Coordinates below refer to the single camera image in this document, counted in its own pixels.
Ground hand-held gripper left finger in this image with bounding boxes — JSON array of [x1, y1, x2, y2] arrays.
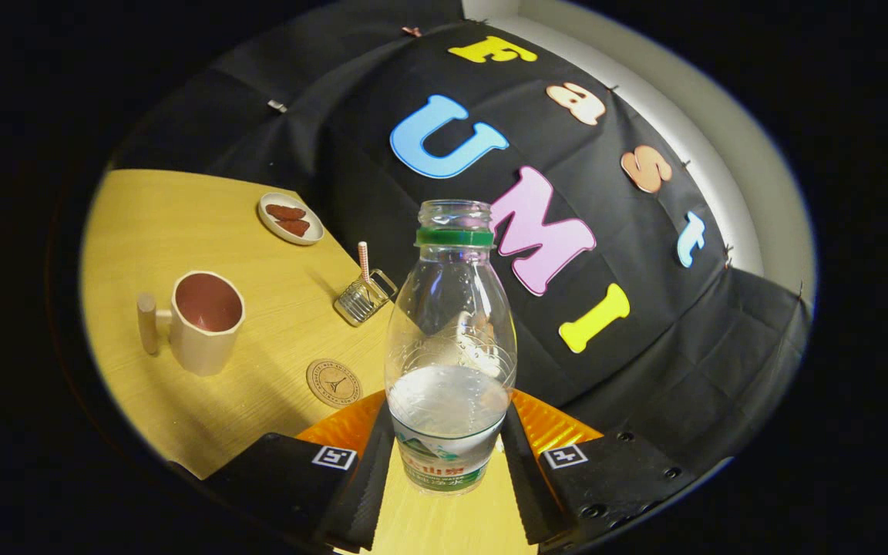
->
[[201, 389, 397, 554]]

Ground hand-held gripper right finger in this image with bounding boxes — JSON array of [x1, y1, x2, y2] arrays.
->
[[499, 389, 730, 553]]

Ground clear plastic bottle green ring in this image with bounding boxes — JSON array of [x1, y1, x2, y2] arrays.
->
[[384, 200, 519, 496]]

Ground round wooden coaster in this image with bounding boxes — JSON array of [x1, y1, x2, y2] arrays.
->
[[306, 358, 363, 409]]

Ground beige cup wooden handle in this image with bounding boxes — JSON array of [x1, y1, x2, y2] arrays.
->
[[136, 271, 247, 377]]

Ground black backdrop cloth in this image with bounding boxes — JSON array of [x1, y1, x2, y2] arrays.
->
[[109, 0, 812, 463]]

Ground clear glass mug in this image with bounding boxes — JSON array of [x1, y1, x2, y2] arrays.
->
[[334, 269, 399, 327]]

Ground white round plate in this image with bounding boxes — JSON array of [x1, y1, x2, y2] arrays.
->
[[257, 192, 325, 246]]

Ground wooden table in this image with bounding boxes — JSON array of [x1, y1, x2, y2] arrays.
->
[[78, 170, 539, 555]]

